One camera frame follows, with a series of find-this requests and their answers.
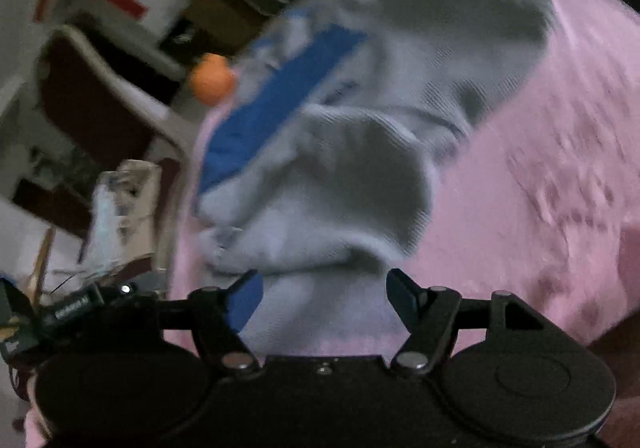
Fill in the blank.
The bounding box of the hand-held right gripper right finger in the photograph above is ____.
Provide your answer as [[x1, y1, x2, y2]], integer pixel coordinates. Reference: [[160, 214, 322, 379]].
[[386, 268, 546, 376]]

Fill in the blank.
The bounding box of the pink printed blanket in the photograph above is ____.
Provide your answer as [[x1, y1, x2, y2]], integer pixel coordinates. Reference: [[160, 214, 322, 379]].
[[165, 0, 640, 379]]

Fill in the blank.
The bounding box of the beige cloth bundle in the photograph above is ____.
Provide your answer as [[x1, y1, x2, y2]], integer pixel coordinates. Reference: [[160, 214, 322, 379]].
[[89, 159, 164, 279]]

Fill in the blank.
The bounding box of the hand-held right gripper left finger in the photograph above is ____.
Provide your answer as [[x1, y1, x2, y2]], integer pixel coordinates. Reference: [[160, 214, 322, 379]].
[[157, 269, 265, 375]]

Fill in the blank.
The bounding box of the orange plush toy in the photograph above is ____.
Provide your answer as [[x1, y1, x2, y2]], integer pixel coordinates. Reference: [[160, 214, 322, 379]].
[[189, 52, 237, 106]]

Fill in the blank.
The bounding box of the grey and blue sweatshirt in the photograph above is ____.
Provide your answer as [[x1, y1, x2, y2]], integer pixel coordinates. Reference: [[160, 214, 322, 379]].
[[192, 0, 557, 355]]

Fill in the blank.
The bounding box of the brown wooden cabinet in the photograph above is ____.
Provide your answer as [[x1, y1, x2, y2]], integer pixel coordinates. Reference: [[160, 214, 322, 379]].
[[184, 0, 267, 54]]

